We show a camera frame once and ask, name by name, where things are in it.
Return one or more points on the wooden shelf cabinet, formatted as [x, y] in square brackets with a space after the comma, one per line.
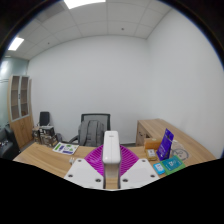
[21, 128]

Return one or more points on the large ceiling light panel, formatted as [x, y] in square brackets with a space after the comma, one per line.
[83, 3]

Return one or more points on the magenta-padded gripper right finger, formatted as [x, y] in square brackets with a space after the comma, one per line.
[136, 171]

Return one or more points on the green and purple leaflet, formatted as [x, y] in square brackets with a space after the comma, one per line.
[66, 148]

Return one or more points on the purple standing card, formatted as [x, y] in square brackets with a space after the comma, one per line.
[165, 145]

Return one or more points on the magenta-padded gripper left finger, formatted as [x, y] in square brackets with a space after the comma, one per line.
[85, 171]

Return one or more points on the black office chair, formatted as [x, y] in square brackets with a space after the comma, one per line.
[100, 117]

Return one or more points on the black sofa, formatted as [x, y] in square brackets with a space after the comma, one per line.
[8, 143]

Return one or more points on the small ceiling light panel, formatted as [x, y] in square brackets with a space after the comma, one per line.
[16, 44]

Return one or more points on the clear printed plastic bag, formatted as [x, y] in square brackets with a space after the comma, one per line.
[181, 151]

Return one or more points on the small tan box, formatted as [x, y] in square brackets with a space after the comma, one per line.
[151, 154]

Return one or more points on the green cloth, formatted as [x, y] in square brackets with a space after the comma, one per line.
[178, 170]

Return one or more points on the white charger block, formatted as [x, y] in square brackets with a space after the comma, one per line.
[111, 146]

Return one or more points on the small black chair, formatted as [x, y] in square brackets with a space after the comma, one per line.
[44, 118]

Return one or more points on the stack of dark boxes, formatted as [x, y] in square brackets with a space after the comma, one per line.
[45, 135]

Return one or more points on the teal printed card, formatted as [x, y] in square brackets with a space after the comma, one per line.
[171, 164]

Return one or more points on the small blue packet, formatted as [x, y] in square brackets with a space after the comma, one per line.
[159, 168]

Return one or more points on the grey backpack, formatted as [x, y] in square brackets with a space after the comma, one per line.
[90, 133]

